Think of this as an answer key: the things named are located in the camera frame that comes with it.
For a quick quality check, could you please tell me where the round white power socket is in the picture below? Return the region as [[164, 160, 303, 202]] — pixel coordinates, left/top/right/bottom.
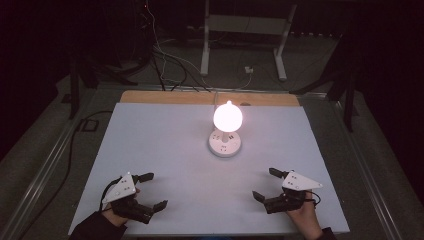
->
[[208, 128, 242, 158]]

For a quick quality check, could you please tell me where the black rectangular floor frame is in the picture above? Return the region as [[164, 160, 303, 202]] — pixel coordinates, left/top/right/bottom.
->
[[77, 118, 100, 133]]

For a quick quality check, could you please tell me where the person's right hand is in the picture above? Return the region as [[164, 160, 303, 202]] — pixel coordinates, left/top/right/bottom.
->
[[285, 190, 324, 240]]

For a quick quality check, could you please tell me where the white table cover sheet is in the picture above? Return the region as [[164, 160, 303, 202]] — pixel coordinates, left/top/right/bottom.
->
[[67, 102, 351, 237]]

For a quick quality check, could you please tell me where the person's left hand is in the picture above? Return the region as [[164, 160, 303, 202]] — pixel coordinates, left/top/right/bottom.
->
[[101, 207, 130, 228]]

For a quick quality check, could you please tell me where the bundle of black cables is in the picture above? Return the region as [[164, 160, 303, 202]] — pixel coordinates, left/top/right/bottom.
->
[[146, 43, 213, 93]]

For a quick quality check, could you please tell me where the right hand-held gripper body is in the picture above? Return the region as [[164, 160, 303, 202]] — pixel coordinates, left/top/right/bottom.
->
[[263, 170, 324, 215]]

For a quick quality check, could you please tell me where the aluminium rail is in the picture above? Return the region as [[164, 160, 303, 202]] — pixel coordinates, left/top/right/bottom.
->
[[0, 111, 101, 240], [331, 98, 404, 240]]

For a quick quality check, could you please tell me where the black metal stand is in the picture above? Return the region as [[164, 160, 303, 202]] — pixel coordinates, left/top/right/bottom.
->
[[289, 33, 359, 133], [67, 49, 138, 120]]

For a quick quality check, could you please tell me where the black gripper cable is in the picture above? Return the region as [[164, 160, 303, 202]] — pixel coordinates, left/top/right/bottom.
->
[[99, 177, 122, 212], [305, 190, 322, 206]]

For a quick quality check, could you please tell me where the glowing round bulb lamp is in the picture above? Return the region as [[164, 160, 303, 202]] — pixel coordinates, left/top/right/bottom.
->
[[212, 100, 244, 144]]

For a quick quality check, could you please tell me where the white metal stand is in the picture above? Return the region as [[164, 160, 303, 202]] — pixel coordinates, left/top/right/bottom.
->
[[199, 0, 299, 82]]

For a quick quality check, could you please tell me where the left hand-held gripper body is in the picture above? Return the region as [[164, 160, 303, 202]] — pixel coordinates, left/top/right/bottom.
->
[[101, 171, 155, 225]]

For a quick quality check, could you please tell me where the long black floor cable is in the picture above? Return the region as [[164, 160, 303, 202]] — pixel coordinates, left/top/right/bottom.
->
[[15, 109, 115, 240]]

